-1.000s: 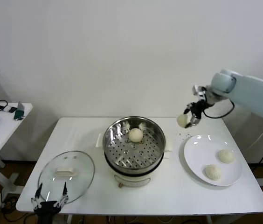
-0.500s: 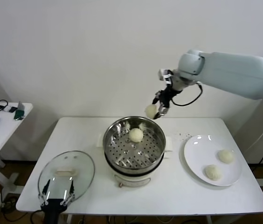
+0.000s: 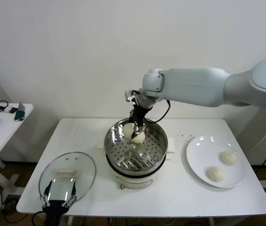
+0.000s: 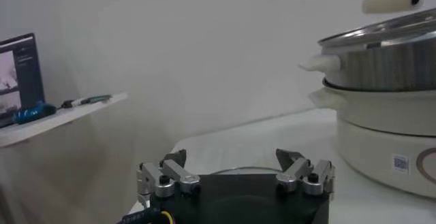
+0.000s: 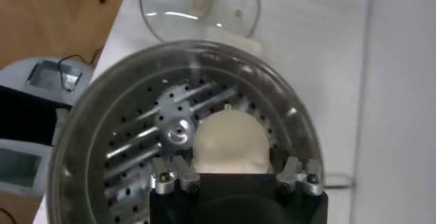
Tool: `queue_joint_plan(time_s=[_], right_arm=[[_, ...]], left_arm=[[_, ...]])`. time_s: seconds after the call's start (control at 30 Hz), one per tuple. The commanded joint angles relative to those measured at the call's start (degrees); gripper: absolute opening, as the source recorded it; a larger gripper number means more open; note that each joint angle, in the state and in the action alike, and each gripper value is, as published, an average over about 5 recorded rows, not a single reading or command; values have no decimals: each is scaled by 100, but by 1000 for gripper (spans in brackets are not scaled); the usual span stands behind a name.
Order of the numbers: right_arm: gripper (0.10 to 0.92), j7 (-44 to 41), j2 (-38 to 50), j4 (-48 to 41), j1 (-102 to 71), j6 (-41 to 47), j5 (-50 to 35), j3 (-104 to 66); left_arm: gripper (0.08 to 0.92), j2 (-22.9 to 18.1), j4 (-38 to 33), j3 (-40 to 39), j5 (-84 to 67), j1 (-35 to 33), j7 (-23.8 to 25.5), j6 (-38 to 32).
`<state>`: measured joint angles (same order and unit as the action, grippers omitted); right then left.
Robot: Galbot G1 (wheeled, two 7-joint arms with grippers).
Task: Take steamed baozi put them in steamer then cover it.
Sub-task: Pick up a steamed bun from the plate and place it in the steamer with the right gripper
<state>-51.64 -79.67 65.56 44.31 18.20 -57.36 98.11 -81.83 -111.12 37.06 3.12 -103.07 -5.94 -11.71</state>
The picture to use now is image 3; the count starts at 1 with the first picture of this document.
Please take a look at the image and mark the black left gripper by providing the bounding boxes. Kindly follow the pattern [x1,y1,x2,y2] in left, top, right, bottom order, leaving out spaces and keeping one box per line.
[40,181,77,226]

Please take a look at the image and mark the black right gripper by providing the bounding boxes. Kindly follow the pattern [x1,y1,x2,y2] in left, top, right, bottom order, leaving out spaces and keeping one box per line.
[130,107,151,138]

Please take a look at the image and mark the white steamed baozi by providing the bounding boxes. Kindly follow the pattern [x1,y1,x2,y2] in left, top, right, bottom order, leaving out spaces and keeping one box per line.
[220,151,238,165]
[132,131,146,145]
[206,166,225,183]
[123,122,136,137]

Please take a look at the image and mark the glass lid with cream handle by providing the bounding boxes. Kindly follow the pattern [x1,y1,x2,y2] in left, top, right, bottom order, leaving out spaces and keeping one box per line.
[38,152,97,207]

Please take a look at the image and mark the perforated stainless steel steamer basket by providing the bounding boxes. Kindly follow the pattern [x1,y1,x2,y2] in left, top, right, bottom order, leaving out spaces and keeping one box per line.
[97,117,176,172]

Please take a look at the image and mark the white electric cooker pot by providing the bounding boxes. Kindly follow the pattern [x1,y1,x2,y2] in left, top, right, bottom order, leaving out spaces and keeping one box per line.
[104,148,173,190]

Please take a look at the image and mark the white oval plate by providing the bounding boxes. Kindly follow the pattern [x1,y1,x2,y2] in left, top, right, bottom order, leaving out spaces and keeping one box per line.
[185,136,246,188]

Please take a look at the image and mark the white side table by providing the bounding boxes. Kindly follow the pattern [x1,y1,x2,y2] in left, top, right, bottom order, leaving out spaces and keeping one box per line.
[0,103,34,196]

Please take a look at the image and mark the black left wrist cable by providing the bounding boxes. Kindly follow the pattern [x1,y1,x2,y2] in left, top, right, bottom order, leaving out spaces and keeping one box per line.
[31,210,46,226]

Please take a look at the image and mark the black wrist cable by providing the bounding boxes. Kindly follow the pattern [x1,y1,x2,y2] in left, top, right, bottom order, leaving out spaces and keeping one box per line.
[147,100,171,123]
[31,210,46,226]

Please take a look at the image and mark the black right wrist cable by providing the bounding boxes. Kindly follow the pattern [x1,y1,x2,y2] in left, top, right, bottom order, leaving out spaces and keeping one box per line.
[147,100,171,123]

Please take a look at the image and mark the black floor cable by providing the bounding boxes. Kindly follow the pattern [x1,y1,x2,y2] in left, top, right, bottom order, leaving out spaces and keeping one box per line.
[2,197,18,223]

